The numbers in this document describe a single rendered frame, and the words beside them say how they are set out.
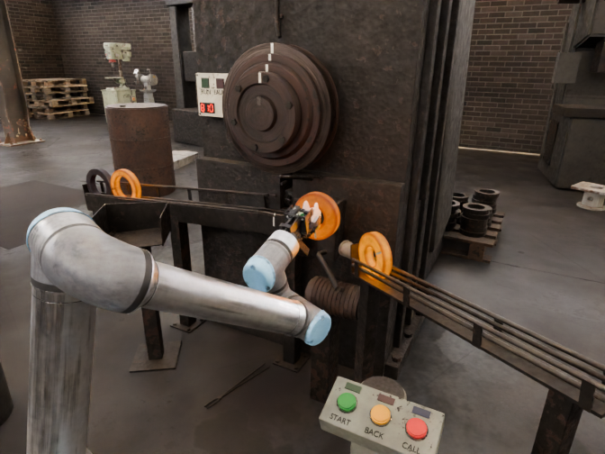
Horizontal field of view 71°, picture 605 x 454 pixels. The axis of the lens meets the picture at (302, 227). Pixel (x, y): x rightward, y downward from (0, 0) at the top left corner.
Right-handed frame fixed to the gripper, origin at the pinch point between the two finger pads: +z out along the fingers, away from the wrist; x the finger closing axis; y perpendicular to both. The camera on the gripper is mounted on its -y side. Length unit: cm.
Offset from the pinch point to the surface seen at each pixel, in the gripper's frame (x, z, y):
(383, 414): -40, -53, -8
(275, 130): 24.3, 20.0, 16.5
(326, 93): 8.3, 30.8, 27.0
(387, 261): -24.7, -3.5, -11.6
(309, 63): 15, 33, 36
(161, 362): 72, -29, -80
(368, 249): -16.4, 2.8, -14.0
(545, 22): -52, 635, -77
